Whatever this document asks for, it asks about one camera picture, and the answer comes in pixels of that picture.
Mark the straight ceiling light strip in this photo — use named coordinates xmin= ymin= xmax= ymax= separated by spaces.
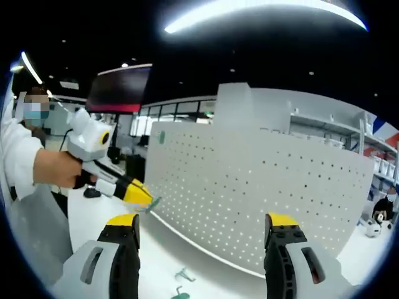
xmin=19 ymin=50 xmax=44 ymax=85

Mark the white perforated pegboard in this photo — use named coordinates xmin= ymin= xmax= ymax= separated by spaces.
xmin=143 ymin=120 xmax=375 ymax=280

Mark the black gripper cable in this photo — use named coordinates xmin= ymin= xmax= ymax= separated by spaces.
xmin=58 ymin=128 xmax=73 ymax=154

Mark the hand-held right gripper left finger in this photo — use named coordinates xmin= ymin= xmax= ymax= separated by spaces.
xmin=62 ymin=213 xmax=141 ymax=299

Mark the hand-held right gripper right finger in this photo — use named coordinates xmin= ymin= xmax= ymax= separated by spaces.
xmin=264 ymin=212 xmax=356 ymax=299

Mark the white round device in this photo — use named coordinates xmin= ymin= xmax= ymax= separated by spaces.
xmin=364 ymin=223 xmax=383 ymax=240

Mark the row of white storage bins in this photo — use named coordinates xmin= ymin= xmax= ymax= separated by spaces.
xmin=324 ymin=136 xmax=399 ymax=182

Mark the black office chair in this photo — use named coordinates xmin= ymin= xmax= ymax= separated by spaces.
xmin=125 ymin=153 xmax=147 ymax=185

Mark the curved ceiling light strip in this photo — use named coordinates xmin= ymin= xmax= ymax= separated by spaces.
xmin=163 ymin=0 xmax=369 ymax=34

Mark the blue face mask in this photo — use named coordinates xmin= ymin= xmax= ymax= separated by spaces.
xmin=24 ymin=104 xmax=50 ymax=128

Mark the person's grey clothing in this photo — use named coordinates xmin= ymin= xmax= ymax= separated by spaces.
xmin=9 ymin=183 xmax=74 ymax=284

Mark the large dark hanging screen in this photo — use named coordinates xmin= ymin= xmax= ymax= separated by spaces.
xmin=85 ymin=64 xmax=153 ymax=113

